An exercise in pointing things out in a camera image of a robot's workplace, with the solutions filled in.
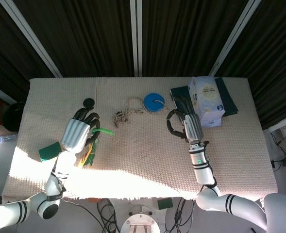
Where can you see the blue round disc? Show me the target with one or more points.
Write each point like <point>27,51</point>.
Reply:
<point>152,104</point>

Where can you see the green yellow sponge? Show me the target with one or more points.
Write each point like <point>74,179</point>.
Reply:
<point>48,151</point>

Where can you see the black spiral notebook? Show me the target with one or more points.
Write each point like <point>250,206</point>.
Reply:
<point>230,104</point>

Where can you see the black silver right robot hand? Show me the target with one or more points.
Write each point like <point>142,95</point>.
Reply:
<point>193,126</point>

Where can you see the green cylindrical stick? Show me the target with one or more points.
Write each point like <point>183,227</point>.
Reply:
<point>106,131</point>

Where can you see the black round bag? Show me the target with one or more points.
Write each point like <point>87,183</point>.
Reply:
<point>11,117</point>

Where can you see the white waffle tablecloth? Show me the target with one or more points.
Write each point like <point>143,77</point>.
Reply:
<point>145,150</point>

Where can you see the green yellow feather shuttlecock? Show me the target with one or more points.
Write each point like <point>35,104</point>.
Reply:
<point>90,157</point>

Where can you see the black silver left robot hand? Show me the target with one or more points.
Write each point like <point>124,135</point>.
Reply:
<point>74,133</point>

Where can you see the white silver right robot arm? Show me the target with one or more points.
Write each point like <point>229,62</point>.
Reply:
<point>203,170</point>

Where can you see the white frame post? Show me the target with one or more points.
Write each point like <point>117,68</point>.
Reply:
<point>232,38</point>
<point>0,92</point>
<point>281,122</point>
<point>28,36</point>
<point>136,36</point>

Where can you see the large blue white tissue pack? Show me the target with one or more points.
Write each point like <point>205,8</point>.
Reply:
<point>206,97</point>

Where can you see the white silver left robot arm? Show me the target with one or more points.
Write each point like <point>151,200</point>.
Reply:
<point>53,182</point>

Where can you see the green block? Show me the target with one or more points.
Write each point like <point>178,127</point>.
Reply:
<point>165,204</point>

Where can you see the white robot torso base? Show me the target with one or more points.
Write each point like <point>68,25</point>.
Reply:
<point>140,218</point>

